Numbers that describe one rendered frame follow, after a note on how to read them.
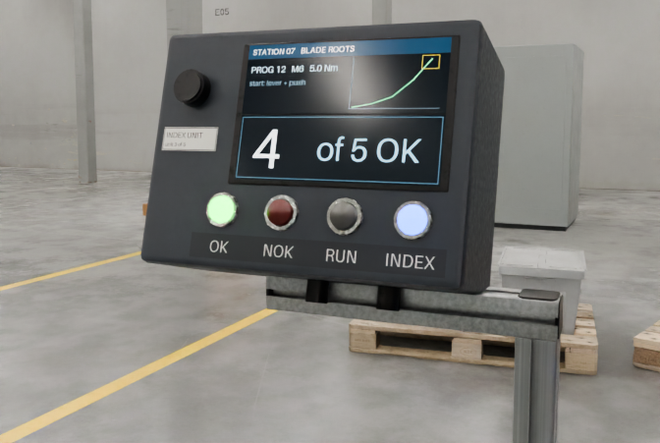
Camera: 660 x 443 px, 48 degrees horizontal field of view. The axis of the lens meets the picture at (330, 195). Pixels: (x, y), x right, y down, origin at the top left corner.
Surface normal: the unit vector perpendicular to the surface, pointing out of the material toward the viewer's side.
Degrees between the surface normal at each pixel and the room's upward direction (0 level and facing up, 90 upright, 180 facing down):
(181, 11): 90
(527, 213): 90
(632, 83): 90
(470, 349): 90
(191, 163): 75
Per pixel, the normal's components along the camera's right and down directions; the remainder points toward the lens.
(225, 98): -0.37, -0.16
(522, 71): -0.41, 0.10
